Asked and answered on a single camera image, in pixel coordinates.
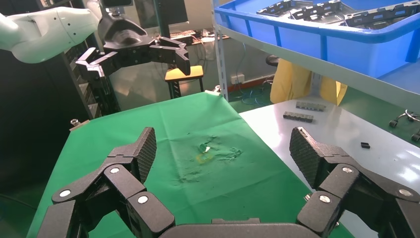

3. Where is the grey sheet metal bracket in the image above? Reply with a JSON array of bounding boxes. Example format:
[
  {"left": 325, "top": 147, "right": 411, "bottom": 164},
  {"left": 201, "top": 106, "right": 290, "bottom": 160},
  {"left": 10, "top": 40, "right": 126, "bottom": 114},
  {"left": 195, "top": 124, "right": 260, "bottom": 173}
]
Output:
[
  {"left": 343, "top": 0, "right": 420, "bottom": 30},
  {"left": 256, "top": 0, "right": 315, "bottom": 17},
  {"left": 290, "top": 0, "right": 358, "bottom": 26}
]

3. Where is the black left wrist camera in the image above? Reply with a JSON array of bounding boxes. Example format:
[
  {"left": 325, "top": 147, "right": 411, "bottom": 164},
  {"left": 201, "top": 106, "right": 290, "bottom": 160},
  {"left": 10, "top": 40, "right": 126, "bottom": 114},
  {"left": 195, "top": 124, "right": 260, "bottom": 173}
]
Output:
[{"left": 100, "top": 0, "right": 134, "bottom": 9}]

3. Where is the yellow top stool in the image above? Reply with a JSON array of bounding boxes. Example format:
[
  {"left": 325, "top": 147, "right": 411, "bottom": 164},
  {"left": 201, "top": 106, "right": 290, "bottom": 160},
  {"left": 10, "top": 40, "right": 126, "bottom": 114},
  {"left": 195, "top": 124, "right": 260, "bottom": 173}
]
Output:
[{"left": 164, "top": 65, "right": 205, "bottom": 100}]

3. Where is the perforated white shelf upright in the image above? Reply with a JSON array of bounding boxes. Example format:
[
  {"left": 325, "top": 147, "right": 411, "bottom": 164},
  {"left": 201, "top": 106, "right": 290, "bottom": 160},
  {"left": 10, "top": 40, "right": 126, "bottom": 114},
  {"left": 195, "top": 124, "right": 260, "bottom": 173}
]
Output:
[{"left": 212, "top": 0, "right": 229, "bottom": 101}]

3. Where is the grey metal clip strip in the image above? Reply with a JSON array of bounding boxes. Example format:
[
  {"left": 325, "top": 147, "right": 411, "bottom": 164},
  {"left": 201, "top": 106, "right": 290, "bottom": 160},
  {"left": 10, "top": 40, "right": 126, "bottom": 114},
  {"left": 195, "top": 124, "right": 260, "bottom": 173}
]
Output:
[
  {"left": 295, "top": 101, "right": 327, "bottom": 113},
  {"left": 283, "top": 111, "right": 315, "bottom": 123}
]

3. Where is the black equipment rack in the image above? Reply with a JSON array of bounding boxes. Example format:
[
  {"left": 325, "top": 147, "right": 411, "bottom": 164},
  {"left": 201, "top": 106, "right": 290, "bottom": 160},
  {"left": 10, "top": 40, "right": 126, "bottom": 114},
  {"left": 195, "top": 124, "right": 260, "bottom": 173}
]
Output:
[{"left": 60, "top": 39, "right": 120, "bottom": 120}]

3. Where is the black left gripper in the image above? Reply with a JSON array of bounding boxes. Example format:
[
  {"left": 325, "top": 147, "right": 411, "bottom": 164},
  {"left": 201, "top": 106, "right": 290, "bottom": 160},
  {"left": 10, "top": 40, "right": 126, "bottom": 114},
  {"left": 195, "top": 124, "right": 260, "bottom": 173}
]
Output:
[{"left": 75, "top": 13, "right": 192, "bottom": 81}]

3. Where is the blue cable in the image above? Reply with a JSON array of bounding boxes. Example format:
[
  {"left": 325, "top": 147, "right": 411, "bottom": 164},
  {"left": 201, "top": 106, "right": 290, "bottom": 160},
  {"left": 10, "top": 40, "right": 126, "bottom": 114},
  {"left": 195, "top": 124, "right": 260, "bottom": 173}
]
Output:
[{"left": 241, "top": 87, "right": 273, "bottom": 107}]

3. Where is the green cloth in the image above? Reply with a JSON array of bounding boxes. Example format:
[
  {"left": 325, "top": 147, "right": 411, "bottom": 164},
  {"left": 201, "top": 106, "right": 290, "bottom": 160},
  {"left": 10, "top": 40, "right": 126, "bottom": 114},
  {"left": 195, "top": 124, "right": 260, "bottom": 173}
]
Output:
[{"left": 26, "top": 91, "right": 355, "bottom": 238}]

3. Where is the white flat board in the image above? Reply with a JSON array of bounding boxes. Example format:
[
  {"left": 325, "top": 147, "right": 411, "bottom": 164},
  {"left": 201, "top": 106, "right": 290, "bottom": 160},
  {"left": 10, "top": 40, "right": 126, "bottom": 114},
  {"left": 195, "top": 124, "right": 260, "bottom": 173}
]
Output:
[{"left": 239, "top": 95, "right": 420, "bottom": 238}]

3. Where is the blue plastic bin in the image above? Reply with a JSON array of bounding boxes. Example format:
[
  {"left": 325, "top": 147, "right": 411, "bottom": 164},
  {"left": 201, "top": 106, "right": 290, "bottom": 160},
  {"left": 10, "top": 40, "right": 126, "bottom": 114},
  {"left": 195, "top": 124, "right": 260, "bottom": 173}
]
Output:
[{"left": 214, "top": 0, "right": 420, "bottom": 79}]

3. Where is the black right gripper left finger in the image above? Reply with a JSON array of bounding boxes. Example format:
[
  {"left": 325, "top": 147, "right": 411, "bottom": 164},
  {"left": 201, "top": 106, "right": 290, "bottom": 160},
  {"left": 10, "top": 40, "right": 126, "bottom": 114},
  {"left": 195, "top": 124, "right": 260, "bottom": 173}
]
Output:
[{"left": 36, "top": 126, "right": 176, "bottom": 238}]

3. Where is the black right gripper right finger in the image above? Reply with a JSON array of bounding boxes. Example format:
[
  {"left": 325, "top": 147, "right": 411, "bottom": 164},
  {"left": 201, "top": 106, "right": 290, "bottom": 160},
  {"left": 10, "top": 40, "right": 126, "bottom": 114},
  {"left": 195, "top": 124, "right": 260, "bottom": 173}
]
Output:
[{"left": 289, "top": 126, "right": 420, "bottom": 238}]

